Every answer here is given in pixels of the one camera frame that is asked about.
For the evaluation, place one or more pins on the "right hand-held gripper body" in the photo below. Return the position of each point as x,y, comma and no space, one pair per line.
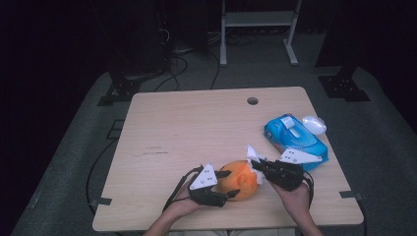
285,175

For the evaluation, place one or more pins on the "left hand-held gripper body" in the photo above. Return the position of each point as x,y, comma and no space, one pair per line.
206,196

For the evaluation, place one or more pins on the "white wet wipe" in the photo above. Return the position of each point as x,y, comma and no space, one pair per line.
252,153

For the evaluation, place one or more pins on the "blue wet wipes pack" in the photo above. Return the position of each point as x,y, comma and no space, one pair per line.
295,137

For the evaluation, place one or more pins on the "person's left hand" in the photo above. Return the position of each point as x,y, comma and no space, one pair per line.
183,206

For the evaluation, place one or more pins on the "person's right hand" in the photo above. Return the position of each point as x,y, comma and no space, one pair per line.
296,201

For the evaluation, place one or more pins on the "translucent white plastic piece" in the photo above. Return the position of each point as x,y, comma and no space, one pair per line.
314,124

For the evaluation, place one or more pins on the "black stand base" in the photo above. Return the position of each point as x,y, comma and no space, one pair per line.
123,88
342,87

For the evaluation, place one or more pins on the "white metal stand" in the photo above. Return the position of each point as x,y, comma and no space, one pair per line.
255,19

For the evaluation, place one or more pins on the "black rectangular floor frame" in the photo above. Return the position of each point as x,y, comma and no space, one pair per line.
115,134

